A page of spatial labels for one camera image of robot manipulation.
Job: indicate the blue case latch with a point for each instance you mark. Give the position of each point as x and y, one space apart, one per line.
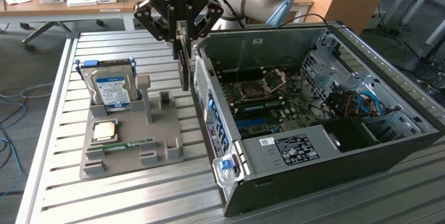
226 163

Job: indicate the metal disk bay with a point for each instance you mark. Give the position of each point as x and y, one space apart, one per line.
389 127

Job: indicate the metal socket cover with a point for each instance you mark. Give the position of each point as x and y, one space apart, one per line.
274 78

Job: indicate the hard disk blue caddy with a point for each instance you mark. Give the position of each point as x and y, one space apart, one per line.
111 88

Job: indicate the silver CPU chip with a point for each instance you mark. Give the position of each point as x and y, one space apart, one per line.
104 131

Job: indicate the black open PC case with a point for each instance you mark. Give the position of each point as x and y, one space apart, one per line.
312 190

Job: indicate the white desk frame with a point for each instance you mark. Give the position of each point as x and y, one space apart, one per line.
418 2

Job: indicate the blue card retainer strip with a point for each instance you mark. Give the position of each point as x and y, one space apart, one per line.
210 101

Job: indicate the blue slot clip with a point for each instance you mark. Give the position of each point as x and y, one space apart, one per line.
274 130

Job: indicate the black low-profile graphics card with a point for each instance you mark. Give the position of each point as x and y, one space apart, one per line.
184 75

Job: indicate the wooden desk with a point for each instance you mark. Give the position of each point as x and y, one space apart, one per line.
52 9
127 0

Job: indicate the CPU socket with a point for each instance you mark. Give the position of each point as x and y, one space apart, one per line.
250 91

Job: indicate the grey chipset heatsink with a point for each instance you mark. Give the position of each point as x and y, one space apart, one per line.
292 125

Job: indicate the paper tag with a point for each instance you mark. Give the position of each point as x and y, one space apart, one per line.
17 1

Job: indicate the black fan shroud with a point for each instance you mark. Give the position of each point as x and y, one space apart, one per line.
350 135

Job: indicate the green RAM stick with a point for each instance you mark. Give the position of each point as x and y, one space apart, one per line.
117 145
258 106

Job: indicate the blue expansion slot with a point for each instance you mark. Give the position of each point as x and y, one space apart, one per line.
250 123

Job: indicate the grey parts rack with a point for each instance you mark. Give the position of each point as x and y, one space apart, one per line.
156 130

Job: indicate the grey power supply unit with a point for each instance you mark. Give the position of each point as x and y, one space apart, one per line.
295 149

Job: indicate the green motherboard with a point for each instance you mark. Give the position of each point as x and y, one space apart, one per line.
295 109

